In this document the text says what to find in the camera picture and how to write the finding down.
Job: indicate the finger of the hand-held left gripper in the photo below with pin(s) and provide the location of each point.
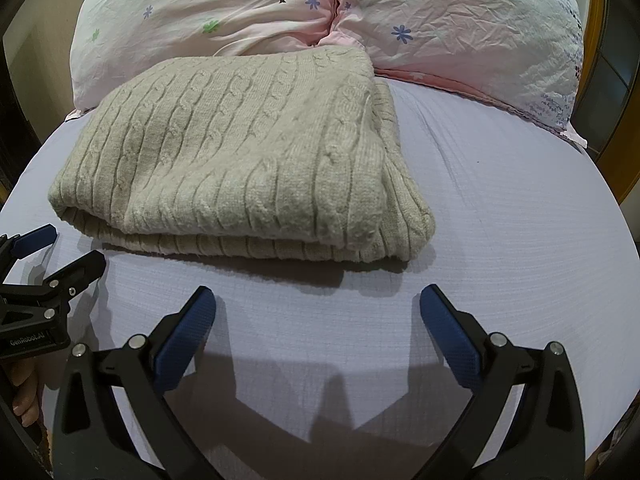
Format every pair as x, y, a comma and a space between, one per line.
80, 269
34, 240

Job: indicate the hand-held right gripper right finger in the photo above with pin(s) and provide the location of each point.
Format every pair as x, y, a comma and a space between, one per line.
450, 335

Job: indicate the person's left hand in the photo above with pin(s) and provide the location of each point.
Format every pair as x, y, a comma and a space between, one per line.
25, 390

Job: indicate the wooden bed frame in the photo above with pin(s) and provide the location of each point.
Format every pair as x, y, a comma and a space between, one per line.
621, 160

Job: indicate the pink floral pillow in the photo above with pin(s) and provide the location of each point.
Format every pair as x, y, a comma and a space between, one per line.
465, 35

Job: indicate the tree print floral pillow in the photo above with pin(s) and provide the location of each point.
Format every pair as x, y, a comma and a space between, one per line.
200, 5

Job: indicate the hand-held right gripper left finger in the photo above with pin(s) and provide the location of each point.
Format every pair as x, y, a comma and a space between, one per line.
180, 340

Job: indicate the lavender bed sheet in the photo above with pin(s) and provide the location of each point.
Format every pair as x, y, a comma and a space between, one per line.
500, 260

